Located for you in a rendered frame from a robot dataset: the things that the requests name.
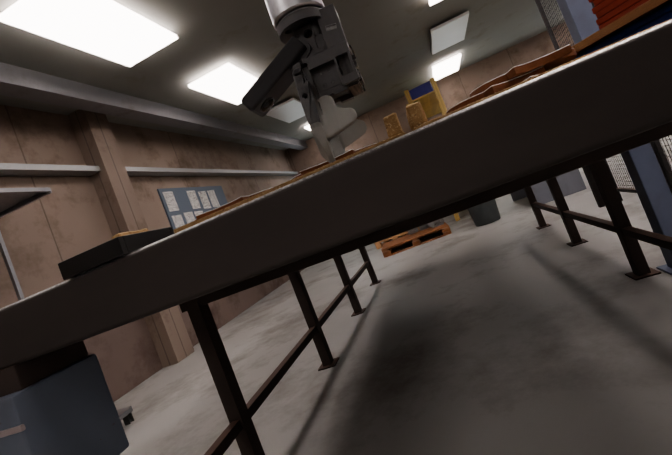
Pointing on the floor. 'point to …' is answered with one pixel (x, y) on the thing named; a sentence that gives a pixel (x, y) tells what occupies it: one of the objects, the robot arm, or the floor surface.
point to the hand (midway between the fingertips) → (335, 163)
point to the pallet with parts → (417, 237)
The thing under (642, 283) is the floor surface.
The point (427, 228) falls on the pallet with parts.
